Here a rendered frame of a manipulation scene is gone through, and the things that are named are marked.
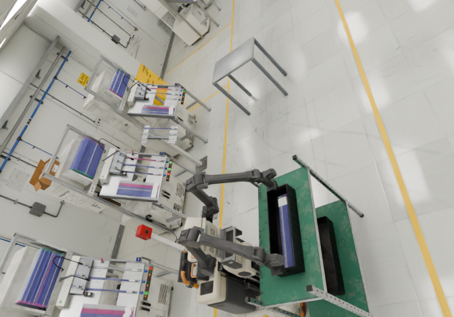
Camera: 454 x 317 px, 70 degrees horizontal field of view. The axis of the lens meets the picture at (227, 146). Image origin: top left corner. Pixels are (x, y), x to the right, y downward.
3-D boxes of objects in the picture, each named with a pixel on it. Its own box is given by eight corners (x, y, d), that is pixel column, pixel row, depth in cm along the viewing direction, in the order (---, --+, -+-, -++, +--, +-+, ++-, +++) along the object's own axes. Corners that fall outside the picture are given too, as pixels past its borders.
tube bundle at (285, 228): (280, 199, 233) (278, 197, 231) (288, 195, 229) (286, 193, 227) (286, 270, 200) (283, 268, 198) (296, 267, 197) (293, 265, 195)
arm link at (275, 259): (256, 246, 183) (253, 261, 177) (272, 243, 176) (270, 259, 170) (268, 256, 188) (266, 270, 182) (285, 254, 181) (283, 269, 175)
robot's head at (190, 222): (184, 253, 224) (182, 244, 212) (187, 225, 237) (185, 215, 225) (205, 253, 223) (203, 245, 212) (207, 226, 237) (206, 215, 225)
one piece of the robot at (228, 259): (231, 272, 240) (211, 263, 228) (232, 236, 257) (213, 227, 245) (247, 267, 231) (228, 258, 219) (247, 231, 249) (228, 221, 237)
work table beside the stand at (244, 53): (288, 94, 445) (252, 57, 400) (248, 115, 485) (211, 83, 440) (286, 73, 473) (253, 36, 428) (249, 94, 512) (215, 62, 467)
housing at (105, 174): (117, 155, 442) (115, 148, 431) (107, 185, 411) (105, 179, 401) (111, 154, 442) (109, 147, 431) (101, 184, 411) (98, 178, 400)
